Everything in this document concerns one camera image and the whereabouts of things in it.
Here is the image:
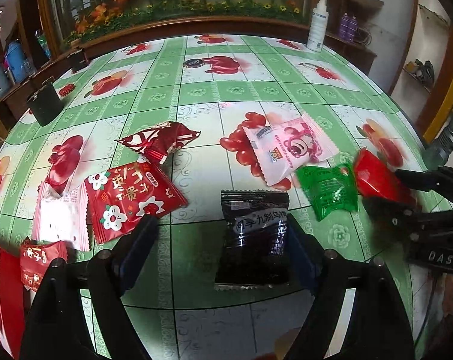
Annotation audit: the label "red flower snack packet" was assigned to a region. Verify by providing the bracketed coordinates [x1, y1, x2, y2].
[84, 161, 188, 245]

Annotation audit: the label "glossy red snack bar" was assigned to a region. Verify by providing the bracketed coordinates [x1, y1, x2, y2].
[353, 148, 417, 206]

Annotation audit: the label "black snack packet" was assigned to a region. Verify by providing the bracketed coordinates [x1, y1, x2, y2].
[215, 190, 292, 290]

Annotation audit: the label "green snack packet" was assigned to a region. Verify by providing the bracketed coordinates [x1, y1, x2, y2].
[296, 163, 358, 221]

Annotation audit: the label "pink white snack packet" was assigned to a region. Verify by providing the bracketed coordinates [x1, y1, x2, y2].
[31, 182, 90, 252]

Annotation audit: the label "red white-print snack packet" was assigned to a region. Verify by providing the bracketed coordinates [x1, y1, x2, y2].
[20, 237, 68, 292]

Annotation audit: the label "pink bear snack packet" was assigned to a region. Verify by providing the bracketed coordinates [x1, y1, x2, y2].
[244, 113, 340, 187]

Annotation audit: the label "dark red patterned candy packet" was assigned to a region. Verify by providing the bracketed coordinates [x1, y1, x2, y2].
[118, 121, 200, 165]

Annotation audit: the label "red white tray box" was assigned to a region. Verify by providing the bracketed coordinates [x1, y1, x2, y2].
[0, 248, 25, 359]

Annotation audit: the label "black cup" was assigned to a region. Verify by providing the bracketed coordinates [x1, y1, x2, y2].
[26, 82, 64, 127]

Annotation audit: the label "purple bottles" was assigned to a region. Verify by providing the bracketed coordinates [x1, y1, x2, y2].
[338, 13, 358, 43]

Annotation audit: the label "white spray bottle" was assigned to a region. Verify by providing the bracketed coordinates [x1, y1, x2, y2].
[306, 0, 329, 52]

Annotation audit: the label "blue thermos jug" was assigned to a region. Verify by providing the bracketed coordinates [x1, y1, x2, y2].
[5, 41, 29, 83]

